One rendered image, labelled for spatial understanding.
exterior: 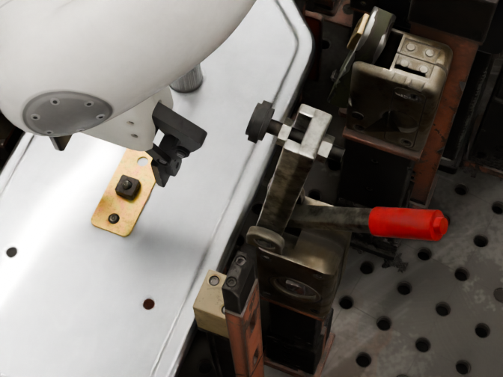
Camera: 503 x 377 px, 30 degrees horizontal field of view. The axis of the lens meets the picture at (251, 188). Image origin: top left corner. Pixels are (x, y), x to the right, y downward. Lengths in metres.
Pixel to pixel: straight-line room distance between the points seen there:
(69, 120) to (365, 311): 0.66
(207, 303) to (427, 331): 0.44
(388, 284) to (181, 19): 0.71
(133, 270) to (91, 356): 0.08
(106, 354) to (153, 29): 0.39
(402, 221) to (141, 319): 0.25
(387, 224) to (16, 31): 0.31
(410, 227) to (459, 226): 0.49
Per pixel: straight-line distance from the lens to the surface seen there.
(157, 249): 0.81
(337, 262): 0.76
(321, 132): 0.61
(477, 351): 1.11
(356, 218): 0.69
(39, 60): 0.48
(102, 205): 0.83
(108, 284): 0.81
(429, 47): 0.83
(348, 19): 1.29
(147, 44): 0.46
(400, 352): 1.10
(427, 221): 0.66
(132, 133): 0.67
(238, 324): 0.64
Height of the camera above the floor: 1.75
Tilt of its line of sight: 64 degrees down
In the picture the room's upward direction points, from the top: 4 degrees counter-clockwise
